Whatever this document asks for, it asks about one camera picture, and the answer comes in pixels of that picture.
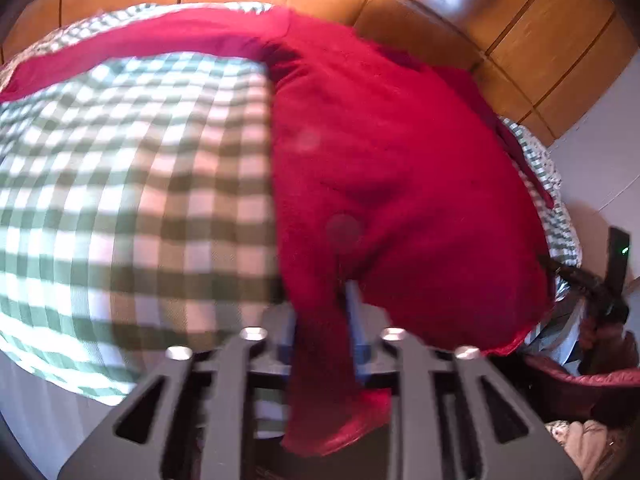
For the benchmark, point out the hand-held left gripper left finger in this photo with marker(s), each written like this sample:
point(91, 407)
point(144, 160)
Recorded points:
point(285, 335)

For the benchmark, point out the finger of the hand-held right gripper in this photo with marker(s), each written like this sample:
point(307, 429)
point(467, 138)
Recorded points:
point(570, 274)

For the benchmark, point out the red shirt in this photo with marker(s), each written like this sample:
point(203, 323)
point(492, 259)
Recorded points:
point(375, 160)

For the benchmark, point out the person's right hand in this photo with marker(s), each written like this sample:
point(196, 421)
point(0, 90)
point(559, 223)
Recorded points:
point(607, 340)

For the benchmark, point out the green checked bedsheet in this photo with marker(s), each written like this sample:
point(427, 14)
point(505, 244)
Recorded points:
point(125, 185)

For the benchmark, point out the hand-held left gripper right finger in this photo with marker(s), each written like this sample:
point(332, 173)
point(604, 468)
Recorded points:
point(356, 320)

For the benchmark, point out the beige cloth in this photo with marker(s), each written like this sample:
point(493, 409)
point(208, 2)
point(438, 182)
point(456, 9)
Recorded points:
point(580, 442)

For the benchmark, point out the wooden wardrobe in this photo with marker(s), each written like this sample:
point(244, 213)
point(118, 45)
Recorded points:
point(540, 35)

